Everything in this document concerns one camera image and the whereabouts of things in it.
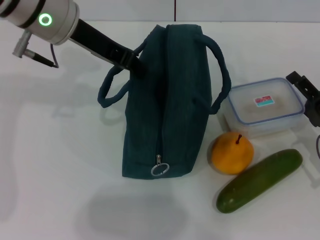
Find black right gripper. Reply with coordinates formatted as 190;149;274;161
285;71;320;128

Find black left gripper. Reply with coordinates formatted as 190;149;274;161
68;18;149;79

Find dark blue fabric lunch bag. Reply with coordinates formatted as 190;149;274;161
97;24;232;180

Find orange pear with stem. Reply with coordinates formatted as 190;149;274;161
211;132;255;175

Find green cucumber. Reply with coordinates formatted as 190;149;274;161
215;148;304;214

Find left arm cable with plug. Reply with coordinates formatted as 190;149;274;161
12;32;60;69

